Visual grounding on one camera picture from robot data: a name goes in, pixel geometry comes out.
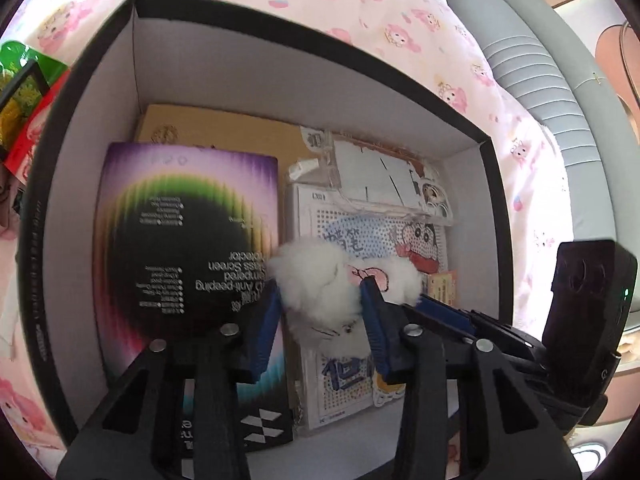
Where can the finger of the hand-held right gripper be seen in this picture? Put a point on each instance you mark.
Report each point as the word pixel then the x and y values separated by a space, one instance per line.
pixel 450 312

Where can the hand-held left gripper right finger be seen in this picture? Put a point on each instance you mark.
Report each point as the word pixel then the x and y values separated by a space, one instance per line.
pixel 376 330

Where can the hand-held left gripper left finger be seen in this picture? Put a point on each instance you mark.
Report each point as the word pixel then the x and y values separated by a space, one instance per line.
pixel 264 330

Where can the white fluffy plush toy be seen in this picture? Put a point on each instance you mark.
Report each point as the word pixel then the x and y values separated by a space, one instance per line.
pixel 315 280

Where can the black cardboard box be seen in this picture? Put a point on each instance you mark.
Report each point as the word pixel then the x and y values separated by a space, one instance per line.
pixel 200 60

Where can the green corn snack packet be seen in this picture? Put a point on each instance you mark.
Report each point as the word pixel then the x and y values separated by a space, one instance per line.
pixel 17 55

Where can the small orange card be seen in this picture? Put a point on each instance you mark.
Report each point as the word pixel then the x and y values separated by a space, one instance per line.
pixel 442 287

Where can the white cartoon pegboard kit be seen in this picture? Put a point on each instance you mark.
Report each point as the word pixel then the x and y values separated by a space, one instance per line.
pixel 350 232

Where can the purple black screen protector box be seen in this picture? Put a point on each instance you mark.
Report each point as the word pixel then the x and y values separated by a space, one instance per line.
pixel 175 240

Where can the clear packet of stickers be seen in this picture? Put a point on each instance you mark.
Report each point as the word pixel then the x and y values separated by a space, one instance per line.
pixel 370 170

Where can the brown cardboard envelope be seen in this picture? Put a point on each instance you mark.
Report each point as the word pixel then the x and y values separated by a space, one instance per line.
pixel 225 130

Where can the grey leather sofa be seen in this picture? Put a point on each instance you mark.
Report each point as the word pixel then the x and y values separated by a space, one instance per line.
pixel 530 40

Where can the red snack packet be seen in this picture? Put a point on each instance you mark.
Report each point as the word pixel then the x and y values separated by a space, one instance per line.
pixel 35 132

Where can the pink printed blanket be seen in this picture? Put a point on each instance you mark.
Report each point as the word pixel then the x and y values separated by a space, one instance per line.
pixel 350 0

